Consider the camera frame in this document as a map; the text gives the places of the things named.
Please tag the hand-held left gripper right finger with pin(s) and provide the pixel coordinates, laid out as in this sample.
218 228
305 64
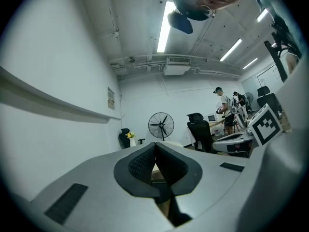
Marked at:
212 175

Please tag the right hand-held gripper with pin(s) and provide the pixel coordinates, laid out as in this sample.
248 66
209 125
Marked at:
285 178

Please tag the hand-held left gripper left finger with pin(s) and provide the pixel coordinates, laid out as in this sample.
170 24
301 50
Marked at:
101 187

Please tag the person's right forearm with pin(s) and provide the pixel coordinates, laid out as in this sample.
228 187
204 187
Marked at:
291 62

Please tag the white plastic jug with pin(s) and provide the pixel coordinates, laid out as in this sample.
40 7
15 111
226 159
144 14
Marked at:
218 133

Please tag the black mesh office chair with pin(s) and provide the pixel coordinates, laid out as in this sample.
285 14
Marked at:
201 134

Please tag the white microwave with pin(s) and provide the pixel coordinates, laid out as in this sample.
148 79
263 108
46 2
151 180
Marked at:
212 118

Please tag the small black standing fan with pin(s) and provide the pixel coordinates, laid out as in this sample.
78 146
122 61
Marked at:
248 99

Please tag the white vase yellow flowers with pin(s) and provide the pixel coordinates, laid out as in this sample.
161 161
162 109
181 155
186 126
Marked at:
131 139

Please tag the black headrest office chair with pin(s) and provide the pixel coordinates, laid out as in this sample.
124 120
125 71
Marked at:
268 98

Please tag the large black floor fan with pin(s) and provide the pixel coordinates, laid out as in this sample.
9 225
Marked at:
161 125

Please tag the whiteboard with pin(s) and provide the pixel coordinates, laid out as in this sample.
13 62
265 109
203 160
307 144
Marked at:
268 77

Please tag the long ceiling light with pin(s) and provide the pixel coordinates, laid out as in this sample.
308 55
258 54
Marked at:
250 63
230 49
165 28
262 15

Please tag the white ceiling air conditioner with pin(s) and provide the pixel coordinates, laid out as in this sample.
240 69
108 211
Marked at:
176 66

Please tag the person's dark shirt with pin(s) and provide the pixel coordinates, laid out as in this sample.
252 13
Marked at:
282 23

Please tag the wall notice sign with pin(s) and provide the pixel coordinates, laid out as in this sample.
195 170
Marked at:
110 98

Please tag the white wall ledge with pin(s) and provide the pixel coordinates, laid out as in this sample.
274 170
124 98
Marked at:
48 100

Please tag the ceiling security camera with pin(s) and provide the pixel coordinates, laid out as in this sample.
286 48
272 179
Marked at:
131 59

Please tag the black head-mounted camera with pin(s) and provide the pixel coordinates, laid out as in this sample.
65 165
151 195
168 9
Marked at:
179 22

